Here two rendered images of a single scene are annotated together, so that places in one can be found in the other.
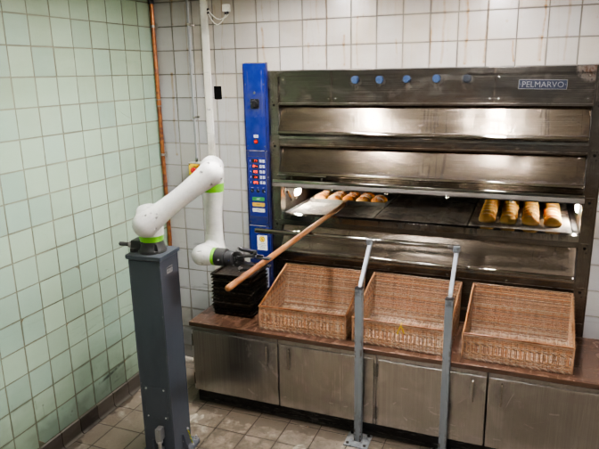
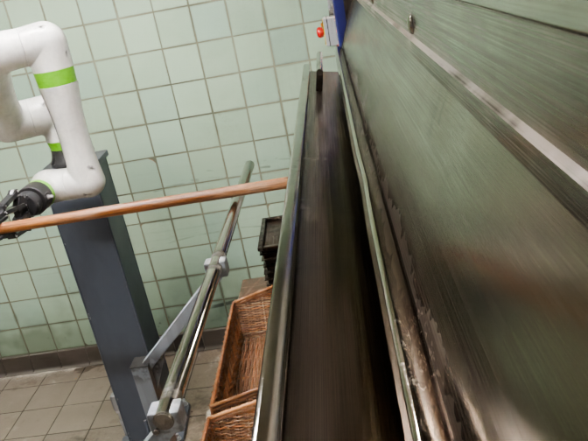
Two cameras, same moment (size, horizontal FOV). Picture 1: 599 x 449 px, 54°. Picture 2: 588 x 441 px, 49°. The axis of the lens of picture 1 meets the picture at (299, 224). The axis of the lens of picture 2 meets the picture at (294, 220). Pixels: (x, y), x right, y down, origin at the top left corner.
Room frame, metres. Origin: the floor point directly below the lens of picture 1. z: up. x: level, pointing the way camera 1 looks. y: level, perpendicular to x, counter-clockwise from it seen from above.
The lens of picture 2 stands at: (3.05, -1.65, 1.70)
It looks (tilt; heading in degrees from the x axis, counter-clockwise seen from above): 21 degrees down; 74
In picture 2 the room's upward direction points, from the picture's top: 11 degrees counter-clockwise
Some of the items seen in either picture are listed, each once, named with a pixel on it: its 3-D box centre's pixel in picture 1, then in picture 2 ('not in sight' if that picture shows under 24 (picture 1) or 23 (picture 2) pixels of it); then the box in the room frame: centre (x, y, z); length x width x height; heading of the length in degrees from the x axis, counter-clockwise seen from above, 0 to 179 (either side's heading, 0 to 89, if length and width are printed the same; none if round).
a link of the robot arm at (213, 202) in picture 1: (213, 224); (75, 142); (2.99, 0.45, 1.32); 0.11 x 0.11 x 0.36; 68
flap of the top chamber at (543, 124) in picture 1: (420, 121); not in sight; (3.48, -0.72, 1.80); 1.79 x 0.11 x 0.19; 68
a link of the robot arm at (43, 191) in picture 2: (222, 257); (35, 199); (2.83, 0.39, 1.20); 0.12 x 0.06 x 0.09; 158
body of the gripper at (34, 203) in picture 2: (235, 258); (24, 207); (2.80, 0.32, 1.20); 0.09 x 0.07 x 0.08; 68
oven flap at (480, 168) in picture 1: (419, 165); (374, 67); (3.48, -0.72, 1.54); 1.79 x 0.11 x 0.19; 68
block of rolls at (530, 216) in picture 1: (521, 209); not in sight; (3.68, -1.42, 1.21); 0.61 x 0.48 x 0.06; 158
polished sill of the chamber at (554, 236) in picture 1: (417, 225); not in sight; (3.50, -0.73, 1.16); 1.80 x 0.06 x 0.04; 68
